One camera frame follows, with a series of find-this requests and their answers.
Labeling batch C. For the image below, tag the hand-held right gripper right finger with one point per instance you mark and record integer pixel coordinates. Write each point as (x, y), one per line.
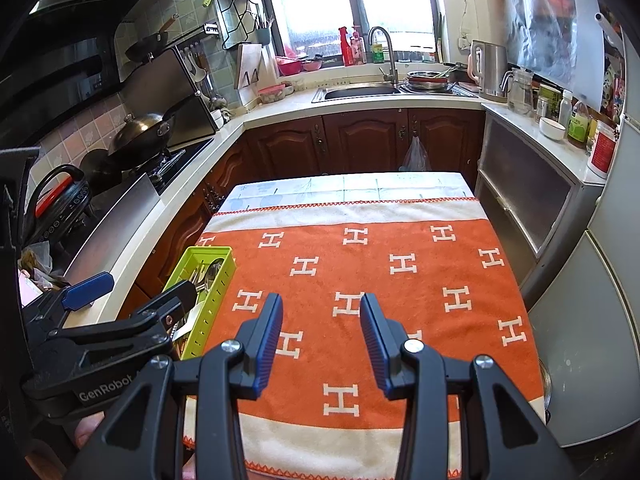
(376, 350)

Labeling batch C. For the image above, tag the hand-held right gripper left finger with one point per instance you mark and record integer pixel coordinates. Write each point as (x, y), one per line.
(267, 350)

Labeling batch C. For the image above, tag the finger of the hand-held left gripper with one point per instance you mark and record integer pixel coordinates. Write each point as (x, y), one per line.
(87, 290)
(160, 307)

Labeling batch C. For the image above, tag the green plastic utensil tray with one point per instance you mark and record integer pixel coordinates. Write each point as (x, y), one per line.
(215, 305)

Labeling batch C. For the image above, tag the large metal spoon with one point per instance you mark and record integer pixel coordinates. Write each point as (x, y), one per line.
(216, 269)

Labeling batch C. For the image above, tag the person's left hand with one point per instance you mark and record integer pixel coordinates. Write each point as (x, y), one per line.
(89, 430)

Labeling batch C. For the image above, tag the steel sheet panel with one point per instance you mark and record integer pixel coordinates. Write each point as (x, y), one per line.
(120, 225)

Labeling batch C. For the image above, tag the black pressure cooker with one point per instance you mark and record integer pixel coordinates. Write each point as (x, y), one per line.
(55, 205)

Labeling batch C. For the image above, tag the orange printed blanket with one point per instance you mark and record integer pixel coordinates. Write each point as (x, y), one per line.
(400, 240)

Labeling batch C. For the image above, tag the dark round pan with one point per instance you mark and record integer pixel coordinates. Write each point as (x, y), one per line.
(97, 165)

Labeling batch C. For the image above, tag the black gas stove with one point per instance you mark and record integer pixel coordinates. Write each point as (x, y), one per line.
(175, 157)

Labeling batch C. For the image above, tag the light blue table cloth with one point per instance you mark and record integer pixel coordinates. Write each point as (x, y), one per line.
(350, 187)

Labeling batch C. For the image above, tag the dark wok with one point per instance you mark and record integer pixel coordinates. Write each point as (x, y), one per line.
(140, 132)

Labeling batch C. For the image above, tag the hanging plastic bag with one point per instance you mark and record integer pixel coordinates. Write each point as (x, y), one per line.
(416, 155)

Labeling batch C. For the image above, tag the dark wooden base cabinets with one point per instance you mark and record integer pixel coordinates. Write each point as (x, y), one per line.
(350, 142)

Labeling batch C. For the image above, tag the grey metal cabinet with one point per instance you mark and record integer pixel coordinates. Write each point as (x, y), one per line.
(525, 200)

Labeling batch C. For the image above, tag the grey refrigerator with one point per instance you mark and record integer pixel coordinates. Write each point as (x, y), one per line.
(590, 320)

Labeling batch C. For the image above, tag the steel splash guard panel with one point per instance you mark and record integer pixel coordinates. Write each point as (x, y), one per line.
(170, 85)

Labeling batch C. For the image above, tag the black range hood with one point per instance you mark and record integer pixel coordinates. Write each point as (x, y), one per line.
(65, 70)

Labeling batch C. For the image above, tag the clear food container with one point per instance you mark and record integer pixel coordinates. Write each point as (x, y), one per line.
(271, 92)

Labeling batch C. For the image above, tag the wooden cutting board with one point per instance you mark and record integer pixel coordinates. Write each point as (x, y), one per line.
(247, 72)

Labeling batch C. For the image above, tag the hanging black frying pan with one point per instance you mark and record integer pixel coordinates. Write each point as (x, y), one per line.
(147, 45)

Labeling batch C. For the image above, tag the steel sink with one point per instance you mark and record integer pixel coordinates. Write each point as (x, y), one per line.
(357, 92)

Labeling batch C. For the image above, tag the pink basin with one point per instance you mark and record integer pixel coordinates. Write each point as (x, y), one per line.
(289, 66)

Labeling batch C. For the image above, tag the stacked metal bowls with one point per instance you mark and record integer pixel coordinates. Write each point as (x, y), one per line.
(427, 81)

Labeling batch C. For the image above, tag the white bowl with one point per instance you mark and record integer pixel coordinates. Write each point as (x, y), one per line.
(552, 128)

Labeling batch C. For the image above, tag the small pink bowl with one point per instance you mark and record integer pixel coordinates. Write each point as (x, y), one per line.
(312, 65)

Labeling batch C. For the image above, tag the hanging utensil cup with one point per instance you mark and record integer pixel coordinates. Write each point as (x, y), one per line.
(263, 35)

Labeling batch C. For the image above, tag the small glass jar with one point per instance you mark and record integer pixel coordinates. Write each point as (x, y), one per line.
(542, 108)

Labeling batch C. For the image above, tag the steel faucet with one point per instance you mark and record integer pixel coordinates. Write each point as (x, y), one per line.
(389, 55)

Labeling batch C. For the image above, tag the glass pitcher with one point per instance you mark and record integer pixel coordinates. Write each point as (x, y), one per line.
(520, 91)

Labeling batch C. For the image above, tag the green dish soap bottle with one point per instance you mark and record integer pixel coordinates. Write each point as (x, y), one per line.
(378, 53)

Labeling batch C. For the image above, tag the steel electric kettle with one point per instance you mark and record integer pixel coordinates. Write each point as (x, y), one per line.
(487, 72)

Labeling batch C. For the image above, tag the red and white canister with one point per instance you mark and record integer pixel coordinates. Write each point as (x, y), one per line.
(602, 152)

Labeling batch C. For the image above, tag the pink soap bottle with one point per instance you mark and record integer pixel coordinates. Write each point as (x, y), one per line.
(357, 49)

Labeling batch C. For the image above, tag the green label bottle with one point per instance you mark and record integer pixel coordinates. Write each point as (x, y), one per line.
(580, 125)

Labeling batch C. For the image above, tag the red spray bottle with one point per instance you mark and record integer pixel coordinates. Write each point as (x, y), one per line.
(345, 46)

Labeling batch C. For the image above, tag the white plastic bottle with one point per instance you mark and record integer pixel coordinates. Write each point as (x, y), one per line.
(566, 106)

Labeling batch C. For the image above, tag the kitchen window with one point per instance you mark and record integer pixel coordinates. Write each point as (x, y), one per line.
(350, 0)

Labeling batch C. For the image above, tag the white paper roll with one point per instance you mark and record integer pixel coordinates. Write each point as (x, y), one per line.
(607, 25)

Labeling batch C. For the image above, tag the clear plastic wall sheet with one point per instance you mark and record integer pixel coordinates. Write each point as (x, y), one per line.
(550, 20)

